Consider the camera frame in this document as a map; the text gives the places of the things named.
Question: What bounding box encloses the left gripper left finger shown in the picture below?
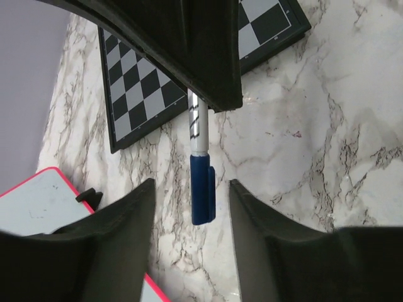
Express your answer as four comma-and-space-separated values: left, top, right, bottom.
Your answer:
1, 178, 156, 301

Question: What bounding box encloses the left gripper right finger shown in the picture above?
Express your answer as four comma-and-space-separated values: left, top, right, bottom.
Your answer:
229, 179, 402, 301

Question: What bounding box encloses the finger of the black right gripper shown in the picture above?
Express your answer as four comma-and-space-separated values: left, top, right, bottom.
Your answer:
49, 0, 242, 112

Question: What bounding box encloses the white blue whiteboard marker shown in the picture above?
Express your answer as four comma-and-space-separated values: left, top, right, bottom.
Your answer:
188, 89, 209, 156

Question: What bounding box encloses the pink framed whiteboard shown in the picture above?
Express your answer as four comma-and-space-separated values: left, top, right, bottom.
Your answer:
1, 167, 167, 301

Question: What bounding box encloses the blue marker cap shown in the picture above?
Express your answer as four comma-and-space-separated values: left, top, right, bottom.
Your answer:
190, 154, 216, 225

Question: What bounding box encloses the black whiteboard stand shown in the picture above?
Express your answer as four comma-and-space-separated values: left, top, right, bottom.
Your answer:
76, 188, 103, 212

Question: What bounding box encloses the black white chessboard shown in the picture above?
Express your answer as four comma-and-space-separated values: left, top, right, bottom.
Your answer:
98, 0, 311, 153

